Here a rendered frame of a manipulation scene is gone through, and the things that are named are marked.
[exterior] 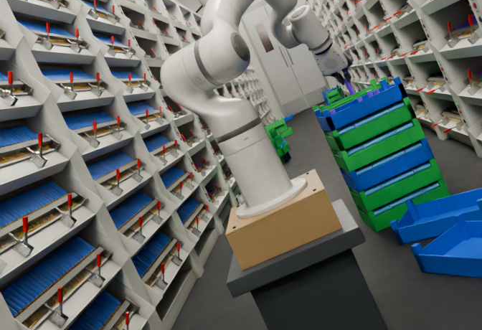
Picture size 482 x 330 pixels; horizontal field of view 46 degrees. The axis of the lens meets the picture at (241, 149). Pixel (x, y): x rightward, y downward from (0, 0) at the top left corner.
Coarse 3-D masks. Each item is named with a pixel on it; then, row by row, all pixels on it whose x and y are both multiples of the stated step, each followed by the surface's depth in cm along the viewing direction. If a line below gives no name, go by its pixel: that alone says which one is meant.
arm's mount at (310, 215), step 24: (312, 192) 129; (264, 216) 129; (288, 216) 128; (312, 216) 128; (336, 216) 128; (240, 240) 130; (264, 240) 129; (288, 240) 129; (312, 240) 129; (240, 264) 130
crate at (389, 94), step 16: (384, 80) 222; (400, 80) 204; (368, 96) 223; (384, 96) 204; (400, 96) 204; (320, 112) 222; (336, 112) 223; (352, 112) 204; (368, 112) 204; (336, 128) 204
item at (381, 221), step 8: (440, 184) 207; (432, 192) 207; (440, 192) 207; (448, 192) 207; (416, 200) 207; (424, 200) 207; (360, 208) 225; (392, 208) 207; (400, 208) 207; (376, 216) 207; (384, 216) 207; (392, 216) 207; (400, 216) 207; (368, 224) 217; (376, 224) 207; (384, 224) 207
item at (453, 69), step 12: (420, 12) 233; (444, 12) 230; (456, 12) 229; (432, 24) 231; (444, 24) 230; (432, 36) 231; (432, 48) 240; (444, 60) 232; (456, 60) 231; (468, 60) 231; (456, 72) 232; (456, 96) 235; (468, 108) 233; (480, 108) 233; (468, 120) 234; (468, 132) 241; (480, 144) 235; (480, 156) 240
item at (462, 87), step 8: (480, 64) 230; (464, 72) 231; (472, 72) 231; (480, 72) 224; (456, 80) 232; (464, 80) 230; (472, 80) 227; (480, 80) 214; (456, 88) 233; (464, 88) 232; (472, 88) 214; (480, 88) 213; (464, 96) 223; (472, 96) 213; (480, 96) 205; (480, 104) 211
